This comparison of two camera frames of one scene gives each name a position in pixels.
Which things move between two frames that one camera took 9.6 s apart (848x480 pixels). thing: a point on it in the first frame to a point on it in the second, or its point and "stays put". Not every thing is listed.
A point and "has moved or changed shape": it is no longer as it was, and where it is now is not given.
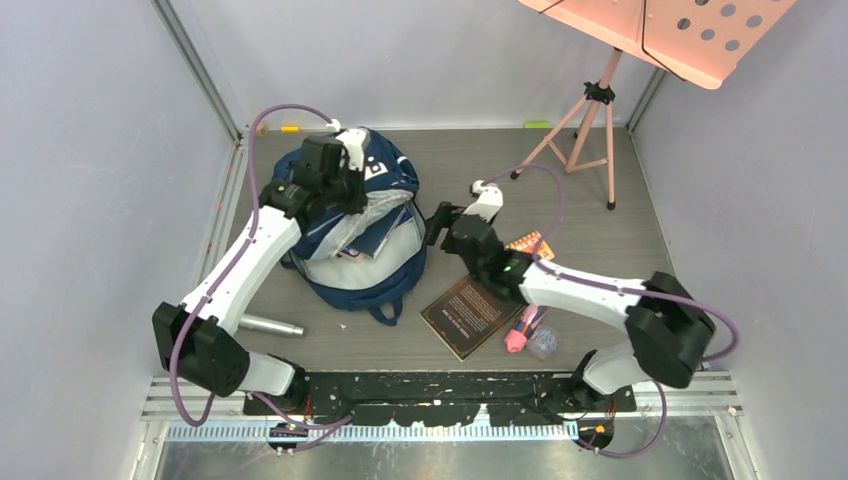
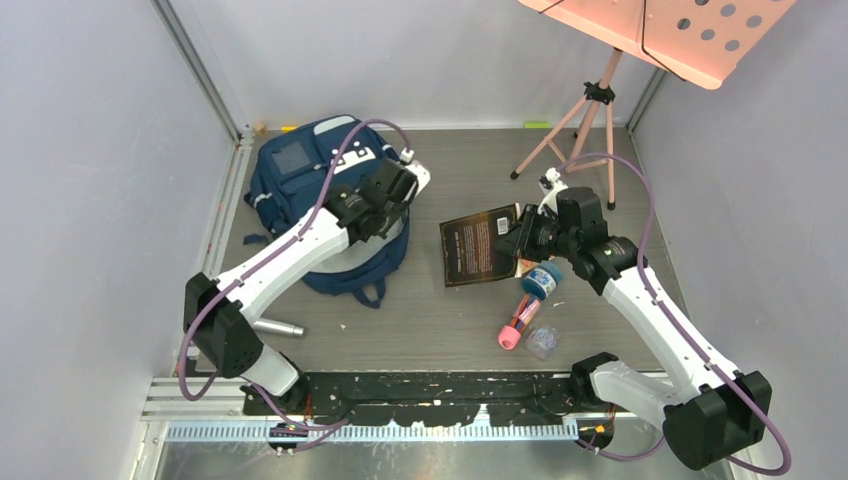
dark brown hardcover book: x=468 y=315 has moved or changed shape
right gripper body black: x=479 y=271 to x=541 y=235
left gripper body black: x=344 y=190 to x=393 y=217
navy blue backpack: x=369 y=258 has moved or changed shape
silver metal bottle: x=265 y=324 stays put
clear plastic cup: x=543 y=342 stays put
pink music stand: x=701 y=41 stays put
